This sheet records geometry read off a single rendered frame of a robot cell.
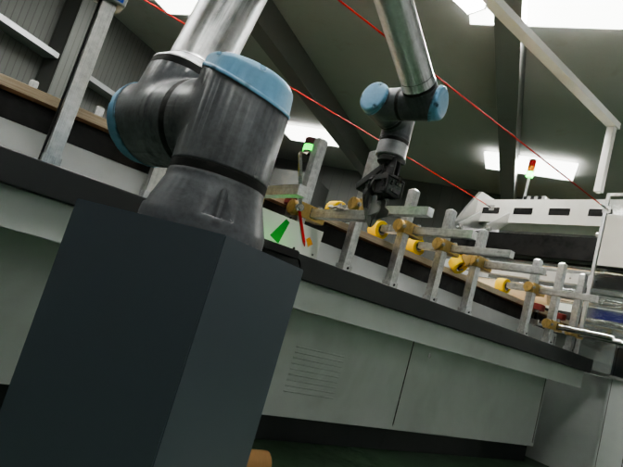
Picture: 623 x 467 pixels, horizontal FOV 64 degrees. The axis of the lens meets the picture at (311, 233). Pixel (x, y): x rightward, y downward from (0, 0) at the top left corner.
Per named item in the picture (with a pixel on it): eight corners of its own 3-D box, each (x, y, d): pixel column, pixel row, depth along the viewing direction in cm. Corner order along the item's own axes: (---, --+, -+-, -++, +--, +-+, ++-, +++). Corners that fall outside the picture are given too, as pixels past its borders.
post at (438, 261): (430, 319, 209) (457, 210, 216) (425, 317, 207) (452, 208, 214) (424, 317, 212) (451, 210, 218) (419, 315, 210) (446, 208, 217)
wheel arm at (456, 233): (476, 241, 178) (478, 231, 179) (470, 237, 176) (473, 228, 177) (379, 233, 219) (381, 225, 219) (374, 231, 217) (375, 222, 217)
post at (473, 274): (464, 332, 223) (489, 231, 230) (460, 331, 221) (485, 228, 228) (458, 331, 226) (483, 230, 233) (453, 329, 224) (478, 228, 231)
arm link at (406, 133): (381, 99, 150) (396, 114, 158) (371, 137, 148) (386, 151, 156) (410, 97, 144) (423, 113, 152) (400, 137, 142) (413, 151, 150)
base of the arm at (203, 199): (280, 262, 80) (298, 203, 81) (218, 234, 62) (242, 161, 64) (186, 237, 87) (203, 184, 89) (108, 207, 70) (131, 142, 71)
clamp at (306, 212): (323, 225, 172) (326, 211, 173) (292, 212, 165) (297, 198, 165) (313, 224, 177) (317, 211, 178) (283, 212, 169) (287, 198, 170)
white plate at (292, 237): (316, 259, 171) (324, 232, 173) (253, 236, 156) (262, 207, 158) (315, 259, 172) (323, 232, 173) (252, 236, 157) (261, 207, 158)
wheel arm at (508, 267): (545, 276, 207) (547, 269, 207) (541, 274, 205) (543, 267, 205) (471, 266, 236) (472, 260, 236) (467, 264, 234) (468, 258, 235)
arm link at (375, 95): (398, 78, 133) (415, 100, 143) (361, 80, 140) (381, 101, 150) (388, 109, 132) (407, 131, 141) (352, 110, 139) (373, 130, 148)
